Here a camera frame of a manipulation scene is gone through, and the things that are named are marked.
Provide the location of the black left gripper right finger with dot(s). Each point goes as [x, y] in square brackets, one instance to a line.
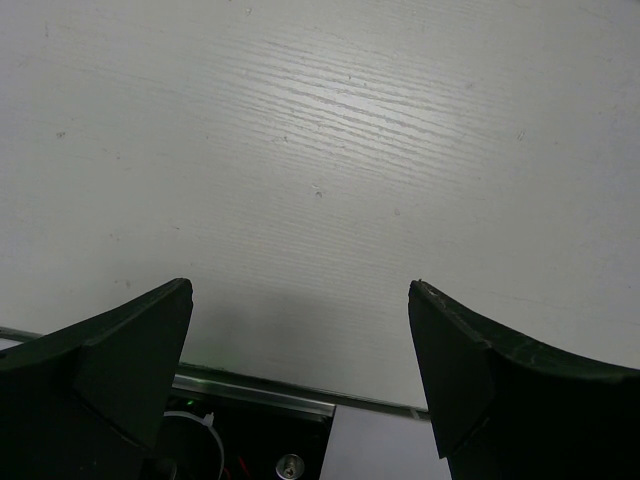
[504, 405]

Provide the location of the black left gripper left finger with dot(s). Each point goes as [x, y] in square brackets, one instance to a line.
[87, 401]

